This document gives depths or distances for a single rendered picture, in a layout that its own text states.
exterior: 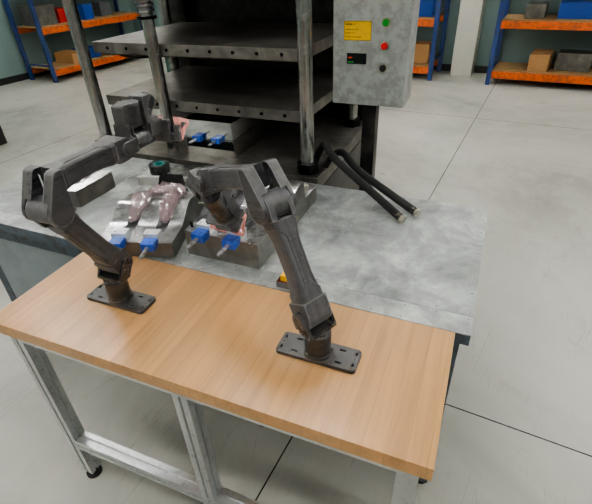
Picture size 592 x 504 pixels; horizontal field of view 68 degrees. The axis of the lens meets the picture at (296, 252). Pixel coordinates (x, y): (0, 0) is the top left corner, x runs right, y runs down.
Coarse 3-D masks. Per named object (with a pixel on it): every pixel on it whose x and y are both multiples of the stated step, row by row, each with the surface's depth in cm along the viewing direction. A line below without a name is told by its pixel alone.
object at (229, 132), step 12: (192, 120) 214; (204, 120) 212; (216, 120) 211; (228, 120) 211; (240, 120) 214; (252, 120) 225; (264, 120) 238; (192, 132) 218; (204, 132) 215; (216, 132) 213; (228, 132) 210; (240, 132) 217; (252, 132) 228; (264, 132) 240; (192, 144) 222; (204, 144) 219; (216, 144) 216; (228, 144) 213; (240, 144) 219; (252, 144) 230; (228, 156) 217
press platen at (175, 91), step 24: (168, 72) 268; (192, 72) 266; (216, 72) 263; (240, 72) 261; (264, 72) 258; (288, 72) 256; (120, 96) 225; (192, 96) 219; (216, 96) 217; (240, 96) 215; (264, 96) 214; (288, 96) 212; (288, 120) 195
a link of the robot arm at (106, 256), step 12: (36, 204) 97; (36, 216) 97; (48, 228) 103; (60, 228) 99; (72, 228) 103; (84, 228) 107; (72, 240) 106; (84, 240) 107; (96, 240) 111; (84, 252) 112; (96, 252) 112; (108, 252) 115; (120, 252) 119; (96, 264) 119; (108, 264) 116; (132, 264) 124
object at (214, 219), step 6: (228, 210) 123; (240, 210) 126; (210, 216) 128; (216, 216) 122; (222, 216) 122; (228, 216) 124; (240, 216) 125; (210, 222) 127; (216, 222) 126; (222, 222) 125; (228, 222) 125; (234, 222) 125; (234, 228) 124
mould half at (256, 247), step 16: (304, 192) 160; (304, 208) 164; (256, 224) 142; (208, 240) 139; (240, 240) 134; (256, 240) 134; (208, 256) 143; (224, 256) 140; (240, 256) 137; (256, 256) 134
